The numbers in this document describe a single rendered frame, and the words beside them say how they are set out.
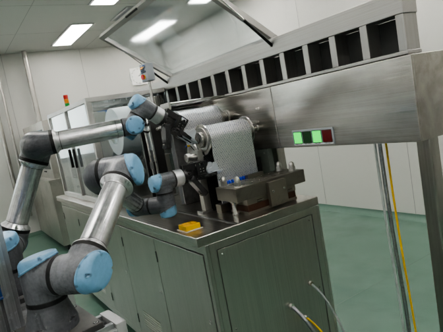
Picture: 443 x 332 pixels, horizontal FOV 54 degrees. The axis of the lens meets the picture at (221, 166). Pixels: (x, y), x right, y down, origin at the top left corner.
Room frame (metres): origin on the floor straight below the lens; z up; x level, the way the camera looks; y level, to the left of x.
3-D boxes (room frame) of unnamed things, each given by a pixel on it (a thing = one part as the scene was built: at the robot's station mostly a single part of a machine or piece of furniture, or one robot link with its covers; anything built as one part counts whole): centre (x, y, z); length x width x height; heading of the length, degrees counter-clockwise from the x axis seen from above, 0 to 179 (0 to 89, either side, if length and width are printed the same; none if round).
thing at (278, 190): (1.93, -0.23, 0.96); 0.10 x 0.03 x 0.11; 122
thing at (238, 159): (2.08, -0.07, 1.11); 0.23 x 0.01 x 0.18; 122
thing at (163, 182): (1.87, 0.26, 1.11); 0.11 x 0.08 x 0.09; 122
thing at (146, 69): (2.55, 0.33, 1.66); 0.07 x 0.07 x 0.10; 40
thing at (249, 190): (2.00, -0.17, 1.00); 0.40 x 0.16 x 0.06; 122
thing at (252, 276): (2.89, 0.52, 0.43); 2.52 x 0.64 x 0.86; 32
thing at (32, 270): (1.25, 0.57, 0.98); 0.13 x 0.12 x 0.14; 74
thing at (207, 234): (2.88, 0.53, 0.88); 2.52 x 0.66 x 0.04; 32
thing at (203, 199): (2.07, 0.12, 1.05); 0.06 x 0.05 x 0.31; 122
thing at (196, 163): (1.95, 0.13, 1.12); 0.12 x 0.08 x 0.09; 122
